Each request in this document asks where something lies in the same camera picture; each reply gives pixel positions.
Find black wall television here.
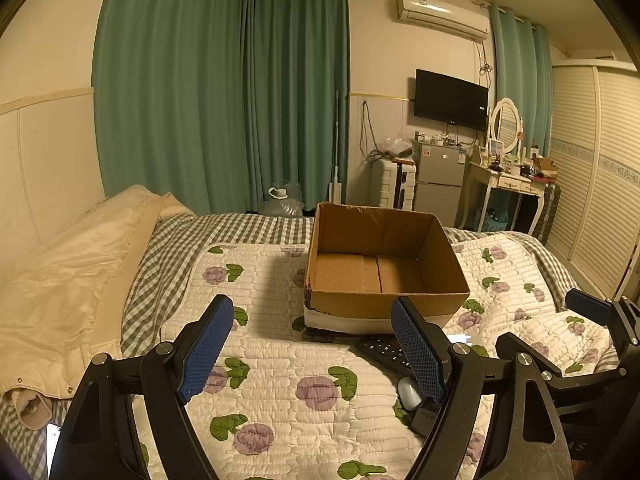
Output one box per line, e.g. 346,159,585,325
414,68,490,132

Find hanging wall cables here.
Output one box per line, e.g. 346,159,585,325
361,100,383,163

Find clear water jug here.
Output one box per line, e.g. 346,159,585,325
257,180,306,218

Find narrow green window curtain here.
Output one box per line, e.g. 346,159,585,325
490,2,553,157

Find white dressing table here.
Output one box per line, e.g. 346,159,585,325
457,157,548,241

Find dark checked suitcase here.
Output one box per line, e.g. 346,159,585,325
532,182,562,241

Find air conditioner cable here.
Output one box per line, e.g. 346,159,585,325
475,40,493,91

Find wide green curtain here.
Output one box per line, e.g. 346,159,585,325
92,0,251,216

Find blue plastic basket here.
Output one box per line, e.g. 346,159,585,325
482,205,511,233

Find clear plastic bag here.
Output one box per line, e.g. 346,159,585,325
382,136,416,158

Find floral quilted blanket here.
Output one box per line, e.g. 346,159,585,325
135,232,617,480

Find white flat mop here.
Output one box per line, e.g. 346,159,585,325
327,89,346,206

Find white suitcase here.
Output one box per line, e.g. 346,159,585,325
371,157,417,211

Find white louvred wardrobe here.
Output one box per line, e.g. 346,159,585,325
545,57,640,301

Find silver small fridge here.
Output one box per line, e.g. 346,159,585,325
412,140,471,228

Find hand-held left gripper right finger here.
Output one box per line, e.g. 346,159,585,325
390,296,576,480

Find black remote control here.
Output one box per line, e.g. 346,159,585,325
348,335,416,368

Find black power adapter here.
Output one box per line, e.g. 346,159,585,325
410,397,447,438

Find white air conditioner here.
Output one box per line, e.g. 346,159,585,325
396,0,491,42

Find white computer mouse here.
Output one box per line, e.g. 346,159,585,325
397,376,424,411

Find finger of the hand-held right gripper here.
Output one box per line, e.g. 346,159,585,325
495,331,621,382
565,288,640,361

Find checked bedsheet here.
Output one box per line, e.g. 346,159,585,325
0,212,576,480

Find white oval mirror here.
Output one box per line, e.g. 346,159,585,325
489,97,523,156

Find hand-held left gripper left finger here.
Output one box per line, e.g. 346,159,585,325
48,294,236,480

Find brown cardboard box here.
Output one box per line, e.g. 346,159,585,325
302,202,472,336

